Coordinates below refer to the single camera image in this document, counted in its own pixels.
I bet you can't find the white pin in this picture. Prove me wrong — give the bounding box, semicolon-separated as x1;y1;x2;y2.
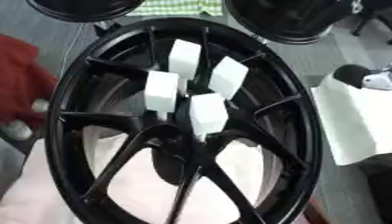
166;38;202;96
188;92;230;143
143;70;181;121
206;56;251;102

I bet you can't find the white cable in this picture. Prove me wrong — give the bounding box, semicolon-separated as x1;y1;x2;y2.
58;22;86;80

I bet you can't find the black spoked wheel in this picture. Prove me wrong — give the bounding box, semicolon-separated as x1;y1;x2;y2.
44;17;325;224

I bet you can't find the green white checked cloth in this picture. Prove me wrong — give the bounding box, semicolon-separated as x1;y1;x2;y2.
123;0;226;18

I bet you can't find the black round wheel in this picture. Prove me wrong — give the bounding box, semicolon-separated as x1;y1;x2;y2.
25;0;147;24
223;0;359;46

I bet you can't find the person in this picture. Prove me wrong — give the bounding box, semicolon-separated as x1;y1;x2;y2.
0;34;60;142

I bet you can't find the white cloth table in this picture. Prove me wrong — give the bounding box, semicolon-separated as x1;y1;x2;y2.
311;73;392;166

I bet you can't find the black round object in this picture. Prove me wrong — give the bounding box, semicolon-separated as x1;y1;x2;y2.
332;64;374;89

